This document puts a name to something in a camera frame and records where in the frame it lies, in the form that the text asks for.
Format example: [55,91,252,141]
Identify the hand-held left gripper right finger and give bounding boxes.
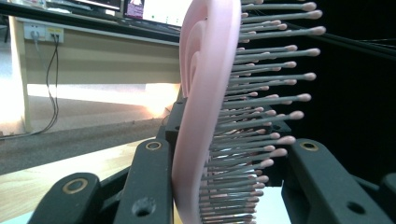
[267,120,394,224]

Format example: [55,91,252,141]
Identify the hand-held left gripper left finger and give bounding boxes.
[113,97,189,224]

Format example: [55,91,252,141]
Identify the pink hairbrush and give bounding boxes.
[171,0,327,224]

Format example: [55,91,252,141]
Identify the beige desk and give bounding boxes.
[8,15,182,133]

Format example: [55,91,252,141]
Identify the bright computer monitor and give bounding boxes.
[122,0,194,28]

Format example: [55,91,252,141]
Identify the black hanging cable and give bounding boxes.
[29,35,54,134]
[43,35,61,132]

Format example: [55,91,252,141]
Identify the white wall power outlet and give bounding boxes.
[22,23,65,44]

